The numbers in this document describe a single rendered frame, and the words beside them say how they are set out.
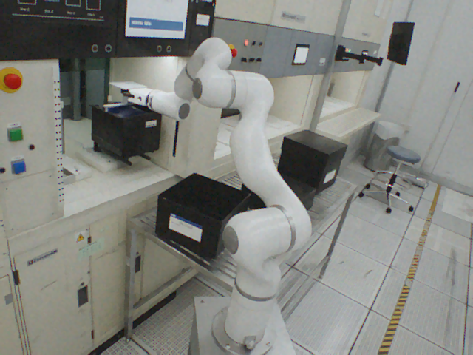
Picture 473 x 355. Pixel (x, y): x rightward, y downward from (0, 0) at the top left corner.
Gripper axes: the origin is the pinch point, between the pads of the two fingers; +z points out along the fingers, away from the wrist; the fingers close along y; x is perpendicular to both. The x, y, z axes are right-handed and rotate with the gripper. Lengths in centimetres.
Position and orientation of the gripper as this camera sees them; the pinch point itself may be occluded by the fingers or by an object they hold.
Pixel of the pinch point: (128, 89)
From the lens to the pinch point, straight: 155.0
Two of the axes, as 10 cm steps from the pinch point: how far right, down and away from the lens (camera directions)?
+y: 5.7, -2.7, 7.7
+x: 1.7, -8.8, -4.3
